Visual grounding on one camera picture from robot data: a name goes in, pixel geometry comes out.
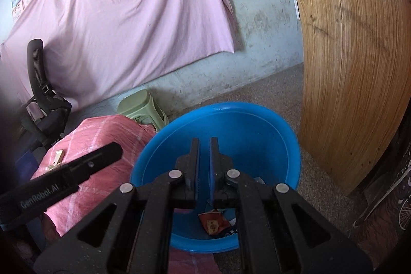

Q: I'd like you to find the red wrapper in basin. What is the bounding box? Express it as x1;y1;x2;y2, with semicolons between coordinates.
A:
198;210;231;236

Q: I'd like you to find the black office chair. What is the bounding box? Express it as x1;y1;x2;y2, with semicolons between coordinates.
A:
13;39;72;160

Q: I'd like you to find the pink checked tablecloth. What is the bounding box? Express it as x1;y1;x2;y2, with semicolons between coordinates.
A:
33;115;219;273

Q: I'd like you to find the blue plastic basin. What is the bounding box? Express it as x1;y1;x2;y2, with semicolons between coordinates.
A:
130;102;301;253

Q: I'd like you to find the green plastic stool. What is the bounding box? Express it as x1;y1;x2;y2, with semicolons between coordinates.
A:
117;89;169;132

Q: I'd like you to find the pink hanging sheet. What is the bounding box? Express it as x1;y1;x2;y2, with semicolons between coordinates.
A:
1;0;235;110

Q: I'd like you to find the wooden cabinet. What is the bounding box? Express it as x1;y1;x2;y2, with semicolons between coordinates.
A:
296;0;410;194

